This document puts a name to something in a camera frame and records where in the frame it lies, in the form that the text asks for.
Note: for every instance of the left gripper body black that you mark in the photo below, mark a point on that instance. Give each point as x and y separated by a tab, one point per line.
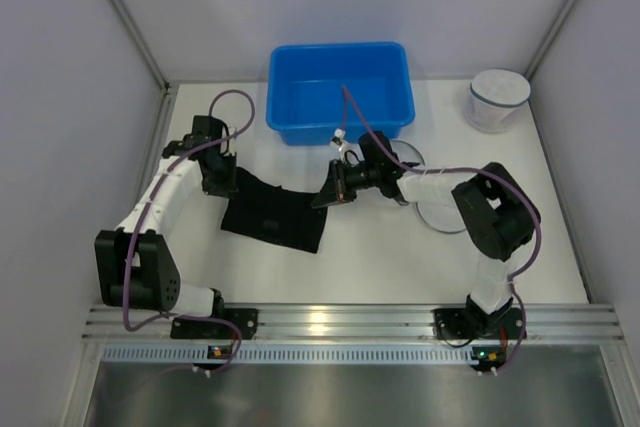
226	179

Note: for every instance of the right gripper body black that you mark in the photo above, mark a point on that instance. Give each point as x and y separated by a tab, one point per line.
340	182

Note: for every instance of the black garment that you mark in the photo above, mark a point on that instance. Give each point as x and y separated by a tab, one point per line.
274	215

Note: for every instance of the white mesh laundry bag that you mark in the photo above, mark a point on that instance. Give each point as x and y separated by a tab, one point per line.
495	98
431	195

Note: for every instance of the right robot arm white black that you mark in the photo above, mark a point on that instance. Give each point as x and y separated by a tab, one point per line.
487	204

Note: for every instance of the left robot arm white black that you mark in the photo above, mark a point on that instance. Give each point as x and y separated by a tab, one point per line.
136	269

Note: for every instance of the blue plastic bin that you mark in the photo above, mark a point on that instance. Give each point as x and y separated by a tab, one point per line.
315	89

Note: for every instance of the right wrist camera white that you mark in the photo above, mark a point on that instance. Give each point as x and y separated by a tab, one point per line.
341	145

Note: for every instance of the slotted cable duct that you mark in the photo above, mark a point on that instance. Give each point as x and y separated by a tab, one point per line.
297	354

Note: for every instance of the aluminium mounting rail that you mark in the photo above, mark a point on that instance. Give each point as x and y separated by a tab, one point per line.
403	323

